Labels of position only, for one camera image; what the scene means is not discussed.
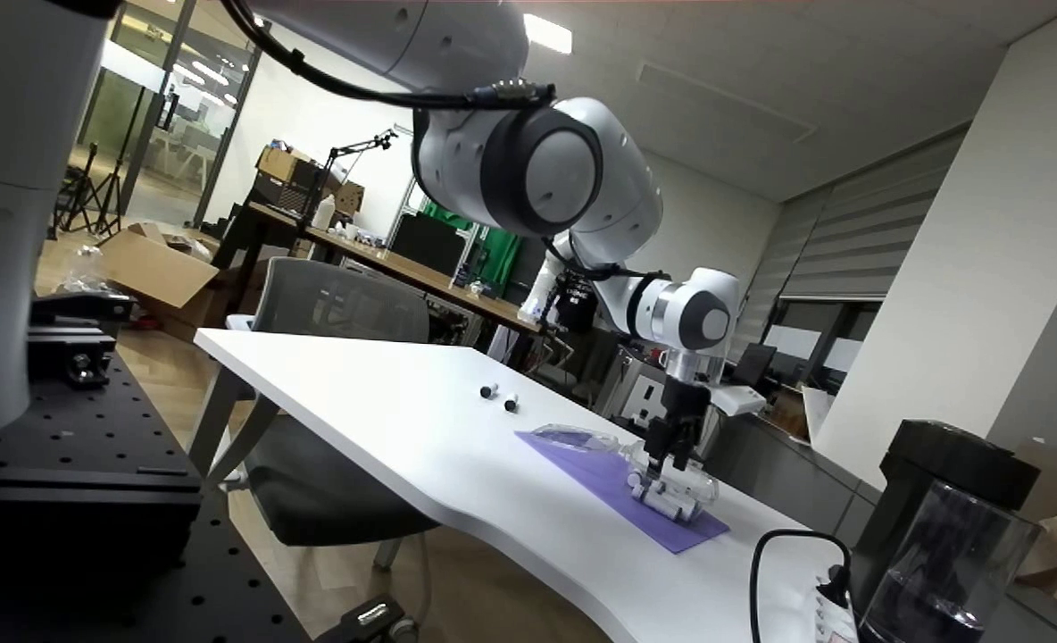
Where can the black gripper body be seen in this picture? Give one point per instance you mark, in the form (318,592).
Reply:
(684,414)

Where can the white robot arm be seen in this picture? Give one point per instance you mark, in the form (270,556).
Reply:
(567,154)

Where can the clear plastic clamshell container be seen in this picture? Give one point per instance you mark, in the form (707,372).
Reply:
(705,492)

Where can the purple mat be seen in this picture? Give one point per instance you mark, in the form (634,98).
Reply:
(602,475)

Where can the small dark object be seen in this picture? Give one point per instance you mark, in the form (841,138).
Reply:
(489,389)

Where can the green screen panel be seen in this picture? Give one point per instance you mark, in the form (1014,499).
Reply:
(497,250)

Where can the grey window blinds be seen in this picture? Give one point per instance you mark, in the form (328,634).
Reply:
(861,236)

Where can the black glossy box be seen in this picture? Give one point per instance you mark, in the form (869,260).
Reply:
(959,466)

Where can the black computer monitor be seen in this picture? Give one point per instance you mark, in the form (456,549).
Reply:
(425,244)

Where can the wooden desk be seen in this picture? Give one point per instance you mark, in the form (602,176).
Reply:
(373,255)

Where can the grey office chair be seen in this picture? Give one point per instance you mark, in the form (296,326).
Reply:
(338,297)

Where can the ceiling light panel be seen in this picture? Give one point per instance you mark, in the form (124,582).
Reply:
(552,32)

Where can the cardboard boxes on desk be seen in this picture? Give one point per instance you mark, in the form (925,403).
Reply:
(290,173)

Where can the black perforated mounting board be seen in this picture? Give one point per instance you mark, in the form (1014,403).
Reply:
(137,414)

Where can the open cardboard box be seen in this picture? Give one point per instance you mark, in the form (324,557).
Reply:
(155,269)

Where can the black device on board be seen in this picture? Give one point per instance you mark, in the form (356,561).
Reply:
(77,341)

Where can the white power strip orange switch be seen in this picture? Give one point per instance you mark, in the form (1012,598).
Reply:
(833,620)

